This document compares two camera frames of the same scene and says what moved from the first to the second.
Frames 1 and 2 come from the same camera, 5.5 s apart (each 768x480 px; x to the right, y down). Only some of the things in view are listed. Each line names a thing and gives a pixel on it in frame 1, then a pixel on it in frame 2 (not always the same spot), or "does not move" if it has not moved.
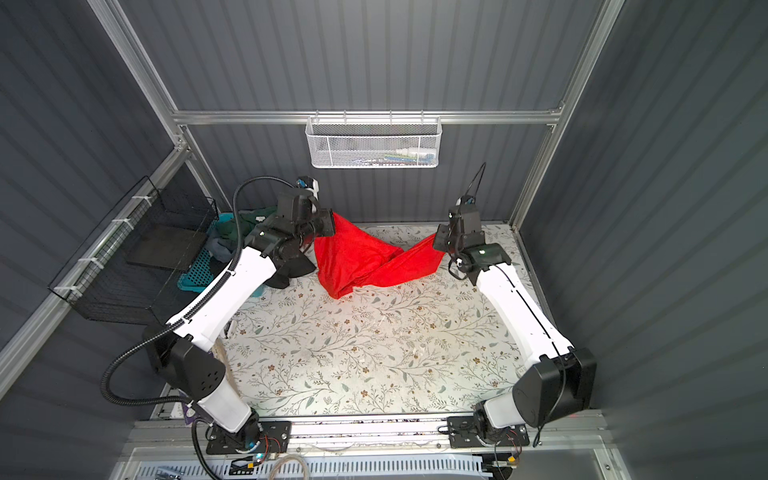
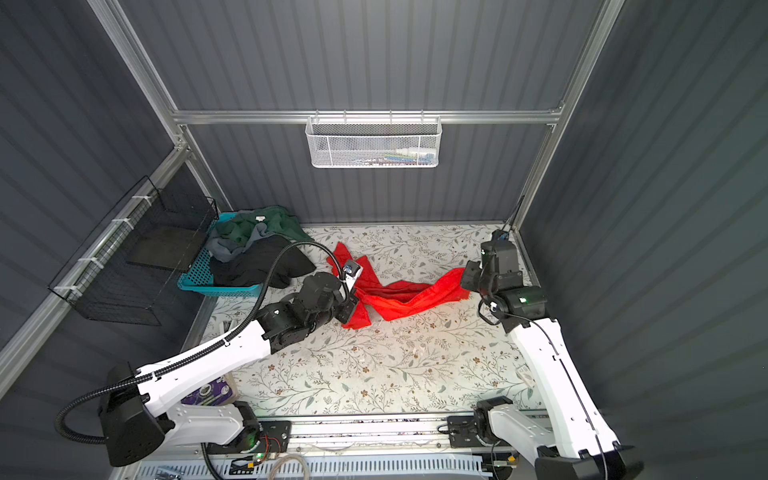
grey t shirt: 222,249 does not move
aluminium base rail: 552,433 does not move
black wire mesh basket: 133,267 does not move
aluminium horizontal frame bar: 381,114 does not move
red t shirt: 350,259 -> 395,299
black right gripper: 439,243 -> 471,267
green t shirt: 247,221 does not move
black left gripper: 323,217 -> 349,305
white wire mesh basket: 373,142 does not move
